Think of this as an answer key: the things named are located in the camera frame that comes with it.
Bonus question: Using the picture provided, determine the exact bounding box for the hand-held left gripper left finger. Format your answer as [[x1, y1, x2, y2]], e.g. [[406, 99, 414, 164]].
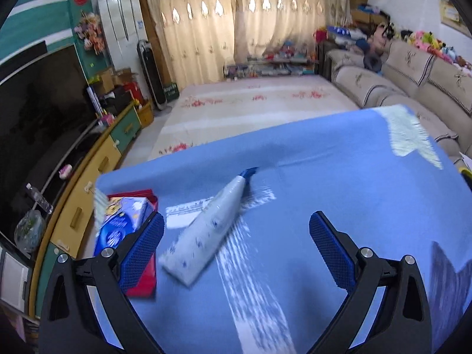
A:
[[37, 212, 165, 354]]

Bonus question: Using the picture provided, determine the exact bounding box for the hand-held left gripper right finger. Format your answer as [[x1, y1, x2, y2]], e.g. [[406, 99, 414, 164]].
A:
[[308, 211, 433, 354]]

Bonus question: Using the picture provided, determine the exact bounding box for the white blue toothpaste tube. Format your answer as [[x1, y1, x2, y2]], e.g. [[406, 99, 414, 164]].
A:
[[158, 167, 259, 286]]

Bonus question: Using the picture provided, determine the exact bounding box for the blue tissue pack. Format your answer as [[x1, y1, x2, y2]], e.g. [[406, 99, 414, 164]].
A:
[[94, 196, 155, 257]]

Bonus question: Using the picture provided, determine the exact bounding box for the flat red packet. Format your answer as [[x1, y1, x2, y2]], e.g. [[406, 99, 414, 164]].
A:
[[107, 189, 159, 299]]

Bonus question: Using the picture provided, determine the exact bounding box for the blue tablecloth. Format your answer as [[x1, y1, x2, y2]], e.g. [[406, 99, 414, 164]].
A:
[[88, 105, 472, 354]]

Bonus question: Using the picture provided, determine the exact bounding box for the green yellow television cabinet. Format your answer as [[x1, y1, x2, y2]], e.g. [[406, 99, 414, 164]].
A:
[[27, 101, 142, 319]]

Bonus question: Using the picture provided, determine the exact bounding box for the plastic bag with greens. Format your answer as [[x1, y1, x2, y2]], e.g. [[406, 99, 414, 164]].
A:
[[14, 209, 45, 255]]

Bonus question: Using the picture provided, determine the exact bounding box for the clear water bottle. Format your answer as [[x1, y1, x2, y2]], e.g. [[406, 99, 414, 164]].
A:
[[26, 183, 54, 214]]

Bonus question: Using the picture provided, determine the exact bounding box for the white plastic drawer unit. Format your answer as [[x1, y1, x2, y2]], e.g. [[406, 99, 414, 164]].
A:
[[0, 245, 34, 318]]

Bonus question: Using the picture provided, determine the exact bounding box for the yellow plastic bucket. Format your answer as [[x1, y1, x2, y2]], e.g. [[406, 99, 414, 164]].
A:
[[137, 101, 155, 127]]

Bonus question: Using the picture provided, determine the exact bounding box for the black box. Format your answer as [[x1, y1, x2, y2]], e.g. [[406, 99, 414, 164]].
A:
[[107, 88, 133, 113]]

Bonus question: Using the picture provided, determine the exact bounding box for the red canister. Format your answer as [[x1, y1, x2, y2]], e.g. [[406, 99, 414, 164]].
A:
[[123, 81, 145, 107]]

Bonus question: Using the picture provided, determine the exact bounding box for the large black flat television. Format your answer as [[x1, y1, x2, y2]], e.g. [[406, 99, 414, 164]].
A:
[[0, 44, 100, 237]]

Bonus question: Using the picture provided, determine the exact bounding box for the open cardboard box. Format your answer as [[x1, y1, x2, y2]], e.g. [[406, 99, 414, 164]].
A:
[[99, 68, 133, 93]]

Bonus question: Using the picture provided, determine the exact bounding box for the black tower fan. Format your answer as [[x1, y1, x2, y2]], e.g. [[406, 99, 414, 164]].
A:
[[137, 40, 166, 110]]

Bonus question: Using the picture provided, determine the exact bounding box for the beige sofa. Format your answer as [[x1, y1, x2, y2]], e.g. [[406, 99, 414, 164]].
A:
[[319, 39, 472, 178]]

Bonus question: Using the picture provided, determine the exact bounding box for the dark blue neck pillow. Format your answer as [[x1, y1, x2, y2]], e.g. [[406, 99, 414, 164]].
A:
[[363, 53, 384, 72]]

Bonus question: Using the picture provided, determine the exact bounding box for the cluttered low glass table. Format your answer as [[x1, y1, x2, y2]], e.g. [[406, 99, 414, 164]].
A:
[[223, 42, 319, 80]]

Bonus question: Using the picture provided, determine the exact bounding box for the beige embroidered curtain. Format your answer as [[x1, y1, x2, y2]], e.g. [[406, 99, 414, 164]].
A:
[[234, 0, 349, 67], [138, 0, 240, 89]]

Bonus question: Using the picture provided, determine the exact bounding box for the pile of bags and toys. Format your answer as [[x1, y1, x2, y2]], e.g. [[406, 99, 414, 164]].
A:
[[313, 22, 397, 50]]

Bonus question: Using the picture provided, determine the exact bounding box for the white standing air conditioner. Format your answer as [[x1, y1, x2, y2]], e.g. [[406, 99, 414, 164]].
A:
[[97, 0, 148, 71]]

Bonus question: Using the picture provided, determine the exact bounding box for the hanging artificial flower bunch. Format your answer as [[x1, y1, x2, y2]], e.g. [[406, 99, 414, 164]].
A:
[[74, 13, 106, 55]]

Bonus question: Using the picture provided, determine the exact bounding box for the pile of colourful plush toys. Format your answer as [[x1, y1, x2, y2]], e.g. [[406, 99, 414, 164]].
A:
[[400, 29, 472, 69]]

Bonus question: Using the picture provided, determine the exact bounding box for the stack of cardboard boxes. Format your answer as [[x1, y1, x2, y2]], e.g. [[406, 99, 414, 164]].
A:
[[348, 0, 388, 26]]

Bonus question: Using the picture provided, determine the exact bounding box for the framed flower painting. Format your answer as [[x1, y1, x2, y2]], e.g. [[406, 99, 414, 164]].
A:
[[437, 0, 472, 37]]

